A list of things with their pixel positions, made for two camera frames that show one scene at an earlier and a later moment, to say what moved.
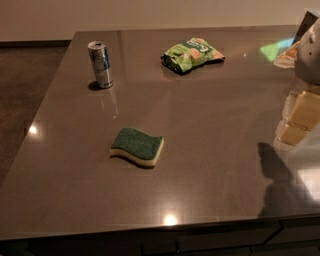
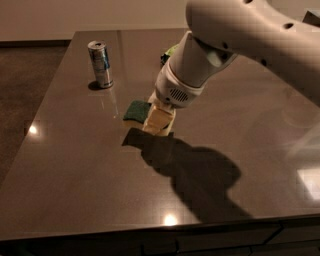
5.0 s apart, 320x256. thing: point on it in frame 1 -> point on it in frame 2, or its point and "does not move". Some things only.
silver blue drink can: x=99 y=56 does not move
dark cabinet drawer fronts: x=298 y=236 does not move
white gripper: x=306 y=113 -> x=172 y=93
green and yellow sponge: x=138 y=145 -> x=137 y=111
